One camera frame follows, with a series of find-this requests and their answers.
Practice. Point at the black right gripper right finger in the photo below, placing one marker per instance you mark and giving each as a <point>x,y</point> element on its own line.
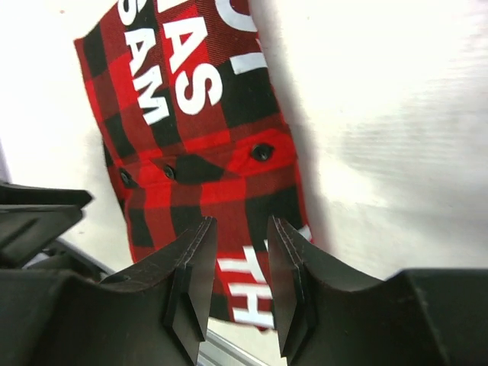
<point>328,313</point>

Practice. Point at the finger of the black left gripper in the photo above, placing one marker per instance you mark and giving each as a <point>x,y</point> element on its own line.
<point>24,195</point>
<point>27,229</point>

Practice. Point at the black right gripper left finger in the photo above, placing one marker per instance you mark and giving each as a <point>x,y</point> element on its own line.
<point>153,313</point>

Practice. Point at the red black plaid shirt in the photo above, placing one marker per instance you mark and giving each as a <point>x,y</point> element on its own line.
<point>191,128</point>

